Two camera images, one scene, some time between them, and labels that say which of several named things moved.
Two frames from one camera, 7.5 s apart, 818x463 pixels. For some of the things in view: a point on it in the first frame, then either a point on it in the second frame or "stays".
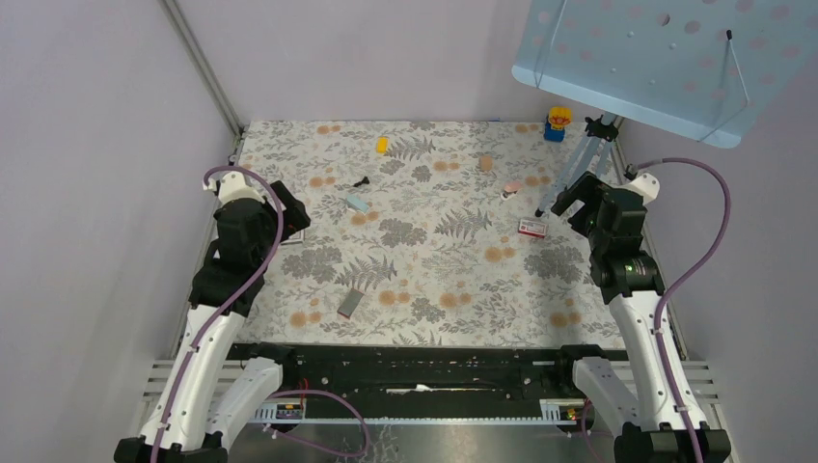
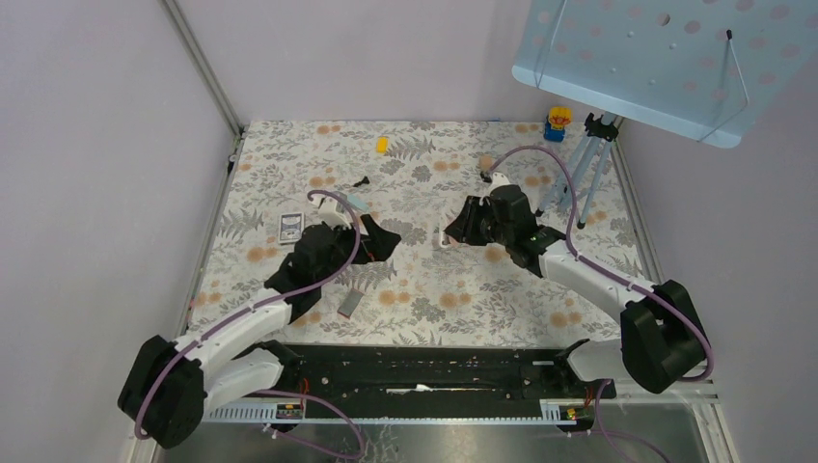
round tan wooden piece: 486,162 stays
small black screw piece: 365,180 stays
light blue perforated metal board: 708,68 stays
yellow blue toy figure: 557,120 stays
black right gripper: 581,196 to 473,221
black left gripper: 288,213 to 361,242
